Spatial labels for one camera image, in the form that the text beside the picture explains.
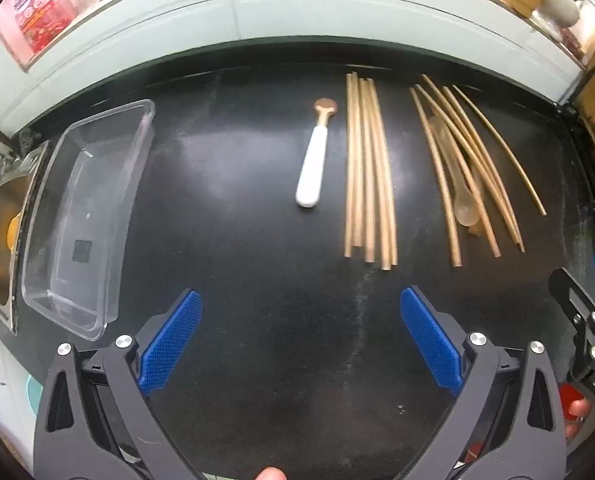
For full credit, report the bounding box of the yellow plastic cup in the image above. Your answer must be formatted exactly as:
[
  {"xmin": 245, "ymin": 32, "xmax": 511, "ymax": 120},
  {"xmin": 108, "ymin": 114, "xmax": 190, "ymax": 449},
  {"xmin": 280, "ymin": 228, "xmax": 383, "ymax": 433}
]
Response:
[{"xmin": 6, "ymin": 212, "xmax": 22, "ymax": 252}]

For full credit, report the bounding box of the teal round mat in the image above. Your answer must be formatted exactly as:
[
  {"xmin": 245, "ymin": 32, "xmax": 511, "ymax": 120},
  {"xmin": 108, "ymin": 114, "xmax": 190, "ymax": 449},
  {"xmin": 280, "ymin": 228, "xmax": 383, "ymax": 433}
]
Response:
[{"xmin": 25, "ymin": 374, "xmax": 44, "ymax": 417}]

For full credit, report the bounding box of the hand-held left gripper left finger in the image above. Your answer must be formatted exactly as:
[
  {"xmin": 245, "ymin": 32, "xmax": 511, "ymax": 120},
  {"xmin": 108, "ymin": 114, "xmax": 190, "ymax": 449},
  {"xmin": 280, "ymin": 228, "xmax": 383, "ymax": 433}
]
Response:
[{"xmin": 35, "ymin": 289, "xmax": 204, "ymax": 480}]

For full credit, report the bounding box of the group of wooden chopsticks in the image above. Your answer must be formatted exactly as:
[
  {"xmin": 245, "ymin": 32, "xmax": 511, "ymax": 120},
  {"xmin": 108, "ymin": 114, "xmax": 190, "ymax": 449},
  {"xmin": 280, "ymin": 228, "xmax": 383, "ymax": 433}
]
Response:
[{"xmin": 344, "ymin": 72, "xmax": 548, "ymax": 272}]

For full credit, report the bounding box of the person's right hand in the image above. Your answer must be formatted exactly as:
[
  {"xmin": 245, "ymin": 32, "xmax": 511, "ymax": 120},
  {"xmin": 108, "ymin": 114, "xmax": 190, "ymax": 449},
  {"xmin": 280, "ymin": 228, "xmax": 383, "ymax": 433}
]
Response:
[{"xmin": 564, "ymin": 399, "xmax": 592, "ymax": 442}]

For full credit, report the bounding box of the grey white jar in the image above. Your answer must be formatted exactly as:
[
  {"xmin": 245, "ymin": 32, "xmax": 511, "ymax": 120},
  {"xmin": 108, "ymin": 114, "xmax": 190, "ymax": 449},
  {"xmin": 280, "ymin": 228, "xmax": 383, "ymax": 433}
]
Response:
[{"xmin": 541, "ymin": 0, "xmax": 581, "ymax": 27}]

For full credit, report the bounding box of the clear plastic container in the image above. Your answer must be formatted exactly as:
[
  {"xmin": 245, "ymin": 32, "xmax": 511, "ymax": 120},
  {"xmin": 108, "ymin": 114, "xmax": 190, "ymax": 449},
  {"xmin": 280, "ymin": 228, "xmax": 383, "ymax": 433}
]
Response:
[{"xmin": 22, "ymin": 100, "xmax": 157, "ymax": 342}]

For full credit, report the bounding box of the red mat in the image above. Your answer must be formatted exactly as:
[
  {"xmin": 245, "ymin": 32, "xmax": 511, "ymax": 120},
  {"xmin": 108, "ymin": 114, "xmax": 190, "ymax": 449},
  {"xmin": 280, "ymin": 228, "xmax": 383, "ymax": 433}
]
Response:
[{"xmin": 557, "ymin": 382, "xmax": 592, "ymax": 423}]

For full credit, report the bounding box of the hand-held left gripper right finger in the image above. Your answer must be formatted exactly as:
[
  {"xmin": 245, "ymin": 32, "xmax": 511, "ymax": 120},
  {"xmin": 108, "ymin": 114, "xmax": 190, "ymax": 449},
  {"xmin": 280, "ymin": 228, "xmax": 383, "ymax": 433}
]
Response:
[{"xmin": 400, "ymin": 286, "xmax": 568, "ymax": 480}]

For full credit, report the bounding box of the red printed packet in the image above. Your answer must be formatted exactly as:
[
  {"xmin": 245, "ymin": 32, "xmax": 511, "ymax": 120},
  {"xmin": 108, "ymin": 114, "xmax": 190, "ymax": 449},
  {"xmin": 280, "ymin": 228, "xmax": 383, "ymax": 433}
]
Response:
[{"xmin": 0, "ymin": 0, "xmax": 99, "ymax": 68}]

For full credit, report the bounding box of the white-handled spoon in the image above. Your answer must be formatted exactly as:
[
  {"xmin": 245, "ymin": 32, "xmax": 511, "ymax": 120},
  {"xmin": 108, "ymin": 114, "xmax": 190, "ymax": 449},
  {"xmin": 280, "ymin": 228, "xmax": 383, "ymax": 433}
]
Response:
[{"xmin": 296, "ymin": 97, "xmax": 341, "ymax": 209}]

